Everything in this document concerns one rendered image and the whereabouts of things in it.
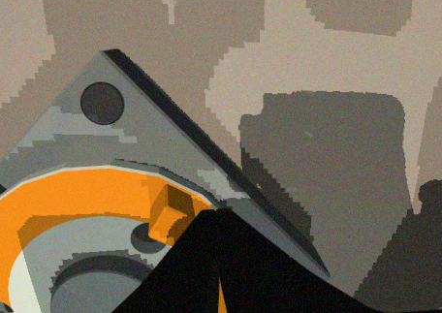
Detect orange round plate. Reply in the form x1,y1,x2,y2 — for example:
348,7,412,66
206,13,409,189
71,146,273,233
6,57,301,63
0,159,222,313

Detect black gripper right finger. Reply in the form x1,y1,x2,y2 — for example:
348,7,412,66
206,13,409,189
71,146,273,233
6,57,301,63
216,208,387,313

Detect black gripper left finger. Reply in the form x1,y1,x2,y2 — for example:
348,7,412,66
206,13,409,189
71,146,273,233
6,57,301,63
112,209,220,313

